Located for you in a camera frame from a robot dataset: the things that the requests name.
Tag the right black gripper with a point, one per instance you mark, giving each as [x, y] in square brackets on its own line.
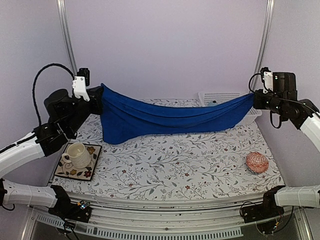
[258, 103]

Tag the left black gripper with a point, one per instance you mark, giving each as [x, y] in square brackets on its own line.
[96, 97]

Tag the dark blue towel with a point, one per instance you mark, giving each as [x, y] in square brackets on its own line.
[124, 118]

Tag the light blue orange dotted towel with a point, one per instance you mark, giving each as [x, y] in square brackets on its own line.
[212, 103]

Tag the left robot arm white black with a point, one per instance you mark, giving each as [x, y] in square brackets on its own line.
[43, 141]

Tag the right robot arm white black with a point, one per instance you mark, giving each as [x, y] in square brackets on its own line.
[291, 129]

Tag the cream ribbed mug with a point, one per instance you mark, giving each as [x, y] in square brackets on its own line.
[77, 155]

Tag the floral square coaster tile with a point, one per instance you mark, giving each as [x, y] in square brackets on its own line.
[68, 171]

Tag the red white patterned bowl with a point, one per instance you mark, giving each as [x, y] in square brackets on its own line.
[257, 162]

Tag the white plastic perforated basket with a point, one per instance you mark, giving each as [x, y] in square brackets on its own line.
[222, 97]

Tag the floral patterned tablecloth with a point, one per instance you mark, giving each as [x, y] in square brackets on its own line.
[185, 167]

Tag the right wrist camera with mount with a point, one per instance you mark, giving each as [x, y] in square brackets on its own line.
[267, 80]

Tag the right aluminium frame post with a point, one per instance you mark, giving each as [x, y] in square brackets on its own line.
[267, 24]

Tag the aluminium frame post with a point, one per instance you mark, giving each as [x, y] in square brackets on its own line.
[62, 13]
[267, 24]

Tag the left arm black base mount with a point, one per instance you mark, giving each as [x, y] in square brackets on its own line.
[66, 210]

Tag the left aluminium frame post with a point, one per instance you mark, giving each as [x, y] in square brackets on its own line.
[62, 13]

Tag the front aluminium rail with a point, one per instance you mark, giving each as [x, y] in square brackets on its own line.
[211, 219]

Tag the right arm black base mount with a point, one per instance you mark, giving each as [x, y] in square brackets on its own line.
[252, 212]

